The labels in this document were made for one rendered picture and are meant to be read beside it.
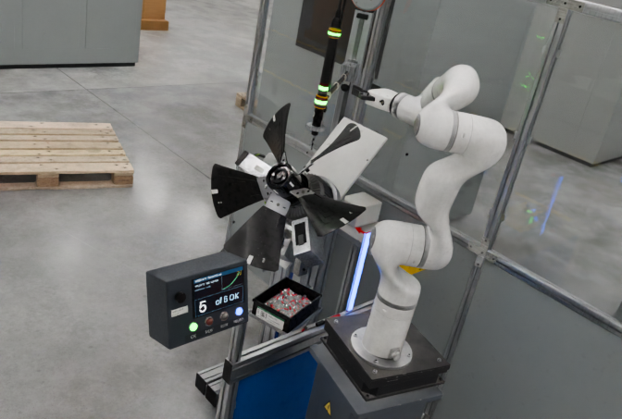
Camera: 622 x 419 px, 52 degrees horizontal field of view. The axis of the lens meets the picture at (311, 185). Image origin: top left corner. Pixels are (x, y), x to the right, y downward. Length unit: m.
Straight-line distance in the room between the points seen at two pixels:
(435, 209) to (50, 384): 2.15
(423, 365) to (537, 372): 0.96
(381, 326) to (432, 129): 0.65
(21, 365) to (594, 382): 2.50
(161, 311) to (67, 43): 6.30
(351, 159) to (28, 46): 5.48
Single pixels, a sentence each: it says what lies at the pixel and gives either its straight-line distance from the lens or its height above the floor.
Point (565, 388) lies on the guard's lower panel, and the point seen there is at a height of 0.64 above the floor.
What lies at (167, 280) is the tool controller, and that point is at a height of 1.25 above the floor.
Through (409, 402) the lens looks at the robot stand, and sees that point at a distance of 1.98.
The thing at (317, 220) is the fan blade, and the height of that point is 1.17.
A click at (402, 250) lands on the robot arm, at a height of 1.38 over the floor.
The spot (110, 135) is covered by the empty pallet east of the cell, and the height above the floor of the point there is 0.13.
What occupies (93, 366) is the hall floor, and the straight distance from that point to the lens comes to 3.35.
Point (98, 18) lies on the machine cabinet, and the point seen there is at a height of 0.59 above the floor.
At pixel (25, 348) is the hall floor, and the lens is 3.48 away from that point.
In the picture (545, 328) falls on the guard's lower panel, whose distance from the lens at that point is 2.78.
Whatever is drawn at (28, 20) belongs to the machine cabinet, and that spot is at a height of 0.53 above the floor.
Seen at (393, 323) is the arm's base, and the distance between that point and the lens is 1.88.
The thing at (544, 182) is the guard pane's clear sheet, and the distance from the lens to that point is 2.64.
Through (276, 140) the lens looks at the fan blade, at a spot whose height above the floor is 1.28.
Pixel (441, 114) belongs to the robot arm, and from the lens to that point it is 1.54.
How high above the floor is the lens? 2.18
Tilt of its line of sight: 23 degrees down
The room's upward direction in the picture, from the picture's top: 11 degrees clockwise
